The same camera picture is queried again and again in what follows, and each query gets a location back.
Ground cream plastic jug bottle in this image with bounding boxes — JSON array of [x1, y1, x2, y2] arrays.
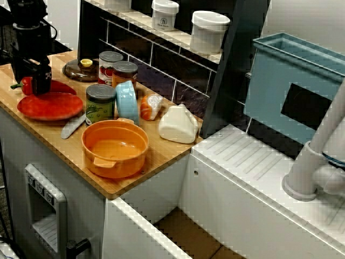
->
[[158, 104, 200, 145]]

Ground tomato print toy can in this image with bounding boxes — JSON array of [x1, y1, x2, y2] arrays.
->
[[98, 51, 125, 86]]

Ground black tile backsplash shelf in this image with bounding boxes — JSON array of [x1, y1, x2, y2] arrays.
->
[[78, 0, 251, 131]]

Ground red toy bell pepper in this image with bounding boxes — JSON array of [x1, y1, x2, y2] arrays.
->
[[10, 77, 78, 96]]

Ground brown cardboard sheet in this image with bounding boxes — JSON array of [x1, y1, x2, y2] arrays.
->
[[153, 207, 247, 259]]

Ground blue handled toy knife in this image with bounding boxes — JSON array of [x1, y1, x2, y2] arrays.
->
[[60, 115, 87, 140]]

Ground green pea can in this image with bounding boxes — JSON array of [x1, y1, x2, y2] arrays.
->
[[85, 84, 118, 128]]

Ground dark grey cabinet post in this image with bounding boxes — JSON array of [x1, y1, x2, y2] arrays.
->
[[201, 0, 272, 140]]

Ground red round plate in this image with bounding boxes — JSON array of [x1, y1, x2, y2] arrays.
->
[[17, 92, 85, 121]]

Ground white lidded plastic jar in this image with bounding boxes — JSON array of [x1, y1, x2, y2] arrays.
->
[[189, 10, 231, 56]]

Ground wooden countertop board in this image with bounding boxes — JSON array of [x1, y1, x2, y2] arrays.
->
[[0, 50, 204, 201]]

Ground white toy kitchen cabinet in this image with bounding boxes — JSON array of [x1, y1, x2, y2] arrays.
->
[[0, 105, 106, 259]]

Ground light blue plastic bowl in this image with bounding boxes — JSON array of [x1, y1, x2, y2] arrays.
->
[[115, 80, 141, 126]]

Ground brown transparent pot lid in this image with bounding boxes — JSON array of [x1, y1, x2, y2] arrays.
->
[[62, 58, 100, 83]]

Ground grey toy faucet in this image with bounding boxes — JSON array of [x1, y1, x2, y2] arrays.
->
[[281, 80, 345, 202]]

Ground orange white salmon sushi toy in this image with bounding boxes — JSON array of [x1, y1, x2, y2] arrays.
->
[[140, 93, 164, 121]]

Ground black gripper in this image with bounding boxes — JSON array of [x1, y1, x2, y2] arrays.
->
[[10, 23, 53, 96]]

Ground orange beans toy can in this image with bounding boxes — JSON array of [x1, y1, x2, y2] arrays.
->
[[112, 60, 139, 90]]

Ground black bar handle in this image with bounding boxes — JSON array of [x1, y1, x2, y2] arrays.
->
[[66, 238, 92, 256]]

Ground grey toy dispenser panel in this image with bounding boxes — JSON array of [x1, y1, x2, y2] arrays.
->
[[24, 163, 68, 255]]

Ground small white lidded jar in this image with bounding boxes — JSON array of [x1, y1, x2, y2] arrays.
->
[[150, 0, 180, 32]]

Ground teal plastic bin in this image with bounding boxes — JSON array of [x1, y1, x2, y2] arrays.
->
[[244, 32, 345, 139]]

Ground orange plastic toy pot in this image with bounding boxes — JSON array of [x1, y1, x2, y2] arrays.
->
[[81, 118, 150, 180]]

